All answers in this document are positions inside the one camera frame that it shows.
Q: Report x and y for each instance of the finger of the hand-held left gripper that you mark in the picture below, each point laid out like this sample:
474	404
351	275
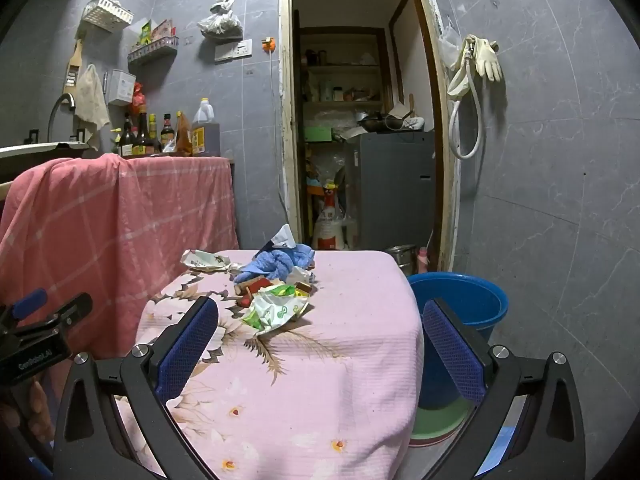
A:
30	302
70	310

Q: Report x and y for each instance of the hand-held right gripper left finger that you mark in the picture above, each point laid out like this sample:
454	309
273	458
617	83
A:
190	345

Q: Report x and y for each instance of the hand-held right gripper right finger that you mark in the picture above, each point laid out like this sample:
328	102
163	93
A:
452	355

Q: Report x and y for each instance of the blue plastic bucket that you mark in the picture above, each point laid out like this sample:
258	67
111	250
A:
465	295

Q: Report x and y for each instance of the white purple wrapper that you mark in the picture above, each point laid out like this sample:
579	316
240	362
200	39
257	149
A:
285	237

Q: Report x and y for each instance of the person's left hand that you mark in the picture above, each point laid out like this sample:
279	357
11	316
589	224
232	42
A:
35	405

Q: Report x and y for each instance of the green plastic basin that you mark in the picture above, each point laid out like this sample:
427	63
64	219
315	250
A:
435	422

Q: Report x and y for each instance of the crumpled white printed wrapper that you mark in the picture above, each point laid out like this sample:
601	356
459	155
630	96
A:
202	260

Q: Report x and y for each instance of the red white snack wrapper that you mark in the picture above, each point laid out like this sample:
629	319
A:
257	285

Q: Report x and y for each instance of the green white snack wrapper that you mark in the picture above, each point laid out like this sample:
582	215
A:
275	312

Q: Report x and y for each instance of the pink bottle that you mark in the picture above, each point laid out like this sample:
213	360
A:
423	260

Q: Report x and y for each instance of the pink checkered cloth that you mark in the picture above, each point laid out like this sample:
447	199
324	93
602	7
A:
125	220

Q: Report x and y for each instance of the steel pot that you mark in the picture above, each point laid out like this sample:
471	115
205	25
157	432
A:
400	255

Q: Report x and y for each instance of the blue cloth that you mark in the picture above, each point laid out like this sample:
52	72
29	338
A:
272	262

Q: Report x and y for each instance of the small brown box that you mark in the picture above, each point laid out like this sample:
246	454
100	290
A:
302	288

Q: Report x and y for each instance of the pink floral tablecloth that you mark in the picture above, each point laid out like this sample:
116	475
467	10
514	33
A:
325	385

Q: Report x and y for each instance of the sink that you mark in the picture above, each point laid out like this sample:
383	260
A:
40	149

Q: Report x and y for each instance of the white red plastic bottle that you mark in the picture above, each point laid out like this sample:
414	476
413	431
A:
327	230

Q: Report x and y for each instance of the dark sauce bottle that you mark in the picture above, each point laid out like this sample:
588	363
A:
145	137
167	135
128	142

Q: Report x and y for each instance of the dark grey cabinet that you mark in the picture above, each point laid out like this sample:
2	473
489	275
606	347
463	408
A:
390	185

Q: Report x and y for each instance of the metal faucet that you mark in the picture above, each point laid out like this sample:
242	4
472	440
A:
57	105

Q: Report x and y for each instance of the large oil jug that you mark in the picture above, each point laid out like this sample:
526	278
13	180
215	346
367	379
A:
206	135

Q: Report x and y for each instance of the beige towel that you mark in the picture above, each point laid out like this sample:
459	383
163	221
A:
92	100

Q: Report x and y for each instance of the black wok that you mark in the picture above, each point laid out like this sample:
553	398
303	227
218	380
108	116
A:
377	122

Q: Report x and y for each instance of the wooden brush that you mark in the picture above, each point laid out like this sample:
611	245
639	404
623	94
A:
76	60

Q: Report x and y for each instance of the green box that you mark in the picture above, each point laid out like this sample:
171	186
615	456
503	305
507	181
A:
318	133

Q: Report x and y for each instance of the seasoning packets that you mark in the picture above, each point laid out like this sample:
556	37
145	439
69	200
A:
160	30

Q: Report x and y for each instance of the cream rubber glove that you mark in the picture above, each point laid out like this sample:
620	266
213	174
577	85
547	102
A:
487	57

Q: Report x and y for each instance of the white plastic basket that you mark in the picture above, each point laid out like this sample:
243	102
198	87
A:
107	12

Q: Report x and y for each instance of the wooden shelf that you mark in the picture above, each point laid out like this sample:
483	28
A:
345	67

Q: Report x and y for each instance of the hanging clear plastic bag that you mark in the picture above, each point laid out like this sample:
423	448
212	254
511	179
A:
220	22

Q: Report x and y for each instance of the white wall box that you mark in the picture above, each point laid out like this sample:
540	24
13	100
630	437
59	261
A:
120	87

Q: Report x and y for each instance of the wooden door frame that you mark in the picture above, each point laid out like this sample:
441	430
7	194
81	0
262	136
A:
285	110

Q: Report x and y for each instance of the wall shelf rack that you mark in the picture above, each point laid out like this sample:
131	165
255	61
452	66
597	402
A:
152	52

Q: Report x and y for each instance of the wall socket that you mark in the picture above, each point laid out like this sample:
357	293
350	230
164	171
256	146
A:
242	50

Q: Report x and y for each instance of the orange wall hook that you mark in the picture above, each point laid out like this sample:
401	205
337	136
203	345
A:
269	44

